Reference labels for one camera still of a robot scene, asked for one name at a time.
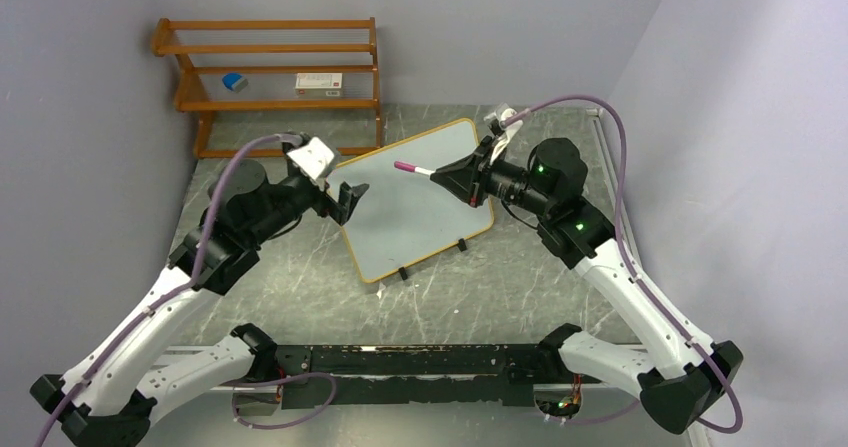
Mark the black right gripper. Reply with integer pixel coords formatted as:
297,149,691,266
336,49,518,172
432,135,553,217

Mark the white marker pen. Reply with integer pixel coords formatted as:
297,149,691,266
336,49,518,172
412,166,435,177

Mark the yellow-framed whiteboard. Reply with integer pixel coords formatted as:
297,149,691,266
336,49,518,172
328,118,495,283

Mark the magenta marker cap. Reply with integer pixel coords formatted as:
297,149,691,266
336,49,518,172
394,161,416,172

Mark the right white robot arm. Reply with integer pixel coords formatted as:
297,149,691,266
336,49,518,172
428,136,743,434

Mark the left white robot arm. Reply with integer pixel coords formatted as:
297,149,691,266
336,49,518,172
30,159,367,446

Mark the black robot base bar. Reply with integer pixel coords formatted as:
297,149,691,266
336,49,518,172
276,344,575,410

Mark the blue whiteboard eraser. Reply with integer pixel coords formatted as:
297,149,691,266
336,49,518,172
221,72,249,93

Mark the white red box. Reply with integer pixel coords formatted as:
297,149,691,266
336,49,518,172
294,72,343,98

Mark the orange wooden shelf rack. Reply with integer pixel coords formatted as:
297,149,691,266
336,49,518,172
150,17,385,159

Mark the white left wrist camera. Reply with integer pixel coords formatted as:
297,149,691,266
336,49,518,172
286,137,340,185

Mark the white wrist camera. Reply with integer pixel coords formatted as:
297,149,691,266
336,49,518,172
484,103,526,164
286,137,340,185

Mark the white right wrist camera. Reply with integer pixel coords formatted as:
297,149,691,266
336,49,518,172
484,103,526,164

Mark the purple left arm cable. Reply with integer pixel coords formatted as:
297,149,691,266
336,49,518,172
31,132,313,447

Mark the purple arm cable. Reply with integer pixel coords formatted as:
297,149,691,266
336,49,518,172
31,132,313,447
503,94,745,434

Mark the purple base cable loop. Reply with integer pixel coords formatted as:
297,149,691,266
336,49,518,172
230,372,338,431

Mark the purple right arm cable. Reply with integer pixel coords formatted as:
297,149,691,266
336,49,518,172
503,94,745,434

